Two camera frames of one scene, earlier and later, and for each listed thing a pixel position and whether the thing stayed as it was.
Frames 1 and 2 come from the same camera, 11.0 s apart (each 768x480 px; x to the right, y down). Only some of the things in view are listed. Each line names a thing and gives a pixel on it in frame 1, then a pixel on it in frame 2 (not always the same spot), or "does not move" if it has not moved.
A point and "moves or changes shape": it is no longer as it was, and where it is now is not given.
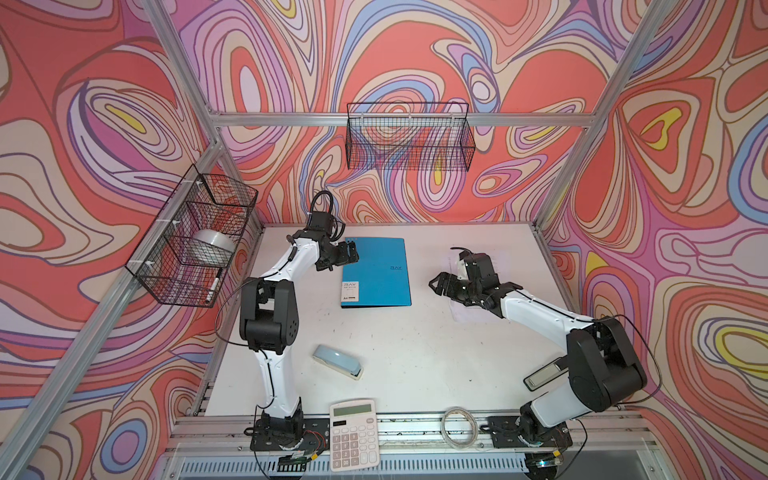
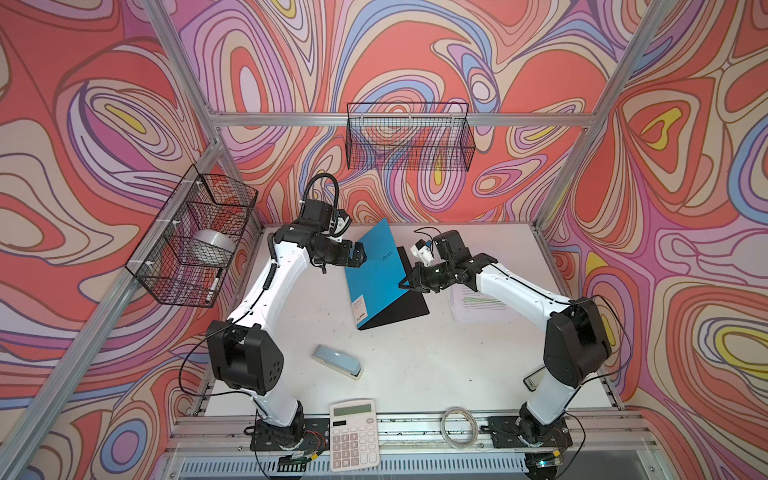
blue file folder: (379, 277) moves or changes shape
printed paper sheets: (472, 314) does not move
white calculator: (353, 436) does not move
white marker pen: (213, 287) does not move
